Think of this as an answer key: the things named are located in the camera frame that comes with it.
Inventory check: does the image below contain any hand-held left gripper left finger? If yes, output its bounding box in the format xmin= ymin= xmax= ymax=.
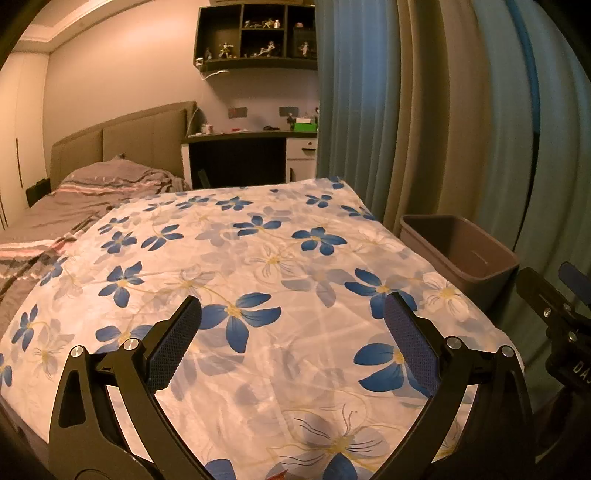
xmin=47 ymin=295 xmax=211 ymax=480

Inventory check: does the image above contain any row of small figurines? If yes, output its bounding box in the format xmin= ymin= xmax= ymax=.
xmin=202 ymin=17 xmax=315 ymax=62

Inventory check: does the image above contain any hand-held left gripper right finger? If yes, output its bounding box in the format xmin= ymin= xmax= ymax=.
xmin=374 ymin=292 xmax=537 ymax=480

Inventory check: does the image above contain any grey striped blanket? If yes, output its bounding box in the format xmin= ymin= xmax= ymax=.
xmin=0 ymin=156 xmax=193 ymax=320

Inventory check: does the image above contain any white wardrobe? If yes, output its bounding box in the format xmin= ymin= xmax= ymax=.
xmin=0 ymin=52 xmax=50 ymax=232

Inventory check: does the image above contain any brown trash bin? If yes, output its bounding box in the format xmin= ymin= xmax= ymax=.
xmin=400 ymin=213 xmax=520 ymax=302

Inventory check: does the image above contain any dark wall shelf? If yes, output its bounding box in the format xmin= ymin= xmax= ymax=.
xmin=193 ymin=4 xmax=320 ymax=73

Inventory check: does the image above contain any blue beige curtain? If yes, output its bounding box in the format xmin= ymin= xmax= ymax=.
xmin=314 ymin=0 xmax=591 ymax=326

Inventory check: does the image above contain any white desk with dark top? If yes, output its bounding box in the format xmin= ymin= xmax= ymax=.
xmin=181 ymin=130 xmax=320 ymax=191

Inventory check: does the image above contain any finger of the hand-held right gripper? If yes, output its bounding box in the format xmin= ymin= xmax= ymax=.
xmin=558 ymin=261 xmax=589 ymax=298
xmin=516 ymin=267 xmax=557 ymax=321

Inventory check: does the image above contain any padded beige headboard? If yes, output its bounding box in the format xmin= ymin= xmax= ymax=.
xmin=51 ymin=101 xmax=198 ymax=191

